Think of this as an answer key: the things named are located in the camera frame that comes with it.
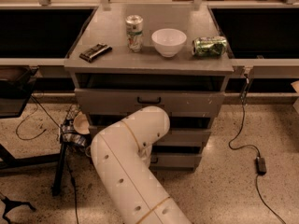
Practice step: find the grey bottom drawer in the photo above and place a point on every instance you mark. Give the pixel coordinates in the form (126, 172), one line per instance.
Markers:
(177, 161)

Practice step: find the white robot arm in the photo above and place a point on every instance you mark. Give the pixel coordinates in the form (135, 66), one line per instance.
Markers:
(117, 153)

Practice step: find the grey drawer cabinet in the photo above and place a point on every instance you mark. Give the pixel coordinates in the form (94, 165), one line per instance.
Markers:
(148, 70)

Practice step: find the grey top drawer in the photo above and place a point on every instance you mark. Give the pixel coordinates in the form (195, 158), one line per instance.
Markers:
(175, 103)

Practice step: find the white bowl on floor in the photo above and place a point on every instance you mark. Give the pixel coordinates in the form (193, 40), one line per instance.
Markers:
(81, 123)

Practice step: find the upright white soda can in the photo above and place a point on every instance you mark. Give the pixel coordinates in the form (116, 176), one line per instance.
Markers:
(134, 31)

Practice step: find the green soda can lying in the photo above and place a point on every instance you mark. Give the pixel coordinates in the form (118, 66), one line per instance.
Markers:
(213, 46)

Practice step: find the crumpled chip bag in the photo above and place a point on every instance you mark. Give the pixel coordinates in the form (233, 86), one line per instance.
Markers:
(67, 132)

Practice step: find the black stand with tray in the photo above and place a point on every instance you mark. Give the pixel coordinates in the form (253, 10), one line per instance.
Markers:
(16, 86)

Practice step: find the black tripod leg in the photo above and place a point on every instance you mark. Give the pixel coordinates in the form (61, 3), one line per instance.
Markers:
(10, 204)

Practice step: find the black power adapter with cable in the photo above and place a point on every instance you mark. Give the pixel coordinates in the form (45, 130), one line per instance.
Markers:
(260, 164)

